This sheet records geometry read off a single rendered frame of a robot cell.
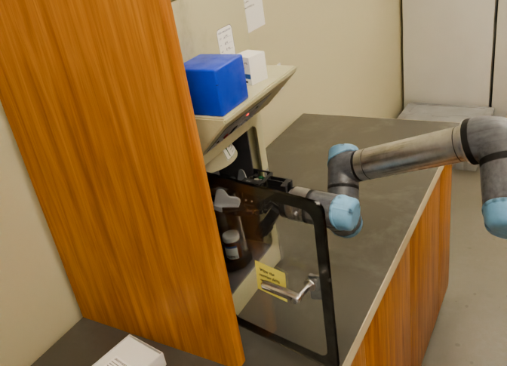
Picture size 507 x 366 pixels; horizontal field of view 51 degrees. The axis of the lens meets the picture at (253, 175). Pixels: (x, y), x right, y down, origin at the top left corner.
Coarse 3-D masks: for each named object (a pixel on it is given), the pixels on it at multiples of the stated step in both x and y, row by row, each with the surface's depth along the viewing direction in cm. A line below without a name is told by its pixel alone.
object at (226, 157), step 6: (228, 150) 126; (234, 150) 129; (216, 156) 123; (222, 156) 124; (228, 156) 126; (234, 156) 127; (210, 162) 123; (216, 162) 123; (222, 162) 124; (228, 162) 125; (210, 168) 123; (216, 168) 123; (222, 168) 124
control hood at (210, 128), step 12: (276, 72) 119; (288, 72) 118; (264, 84) 113; (276, 84) 114; (252, 96) 107; (264, 96) 112; (240, 108) 103; (204, 120) 100; (216, 120) 99; (228, 120) 99; (204, 132) 102; (216, 132) 100; (204, 144) 103
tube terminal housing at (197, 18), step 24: (192, 0) 104; (216, 0) 111; (240, 0) 119; (192, 24) 105; (216, 24) 112; (240, 24) 120; (192, 48) 106; (216, 48) 113; (240, 48) 121; (264, 144) 137; (264, 168) 138
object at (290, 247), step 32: (224, 192) 105; (256, 192) 99; (224, 224) 110; (256, 224) 103; (288, 224) 97; (320, 224) 92; (224, 256) 115; (256, 256) 108; (288, 256) 102; (320, 256) 96; (256, 288) 113; (288, 288) 106; (320, 288) 100; (256, 320) 119; (288, 320) 111; (320, 320) 104; (320, 352) 109
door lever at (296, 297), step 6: (264, 282) 103; (270, 282) 102; (306, 282) 101; (312, 282) 100; (264, 288) 102; (270, 288) 101; (276, 288) 101; (282, 288) 100; (306, 288) 100; (312, 288) 101; (276, 294) 101; (282, 294) 100; (288, 294) 99; (294, 294) 98; (300, 294) 98; (294, 300) 98; (300, 300) 98
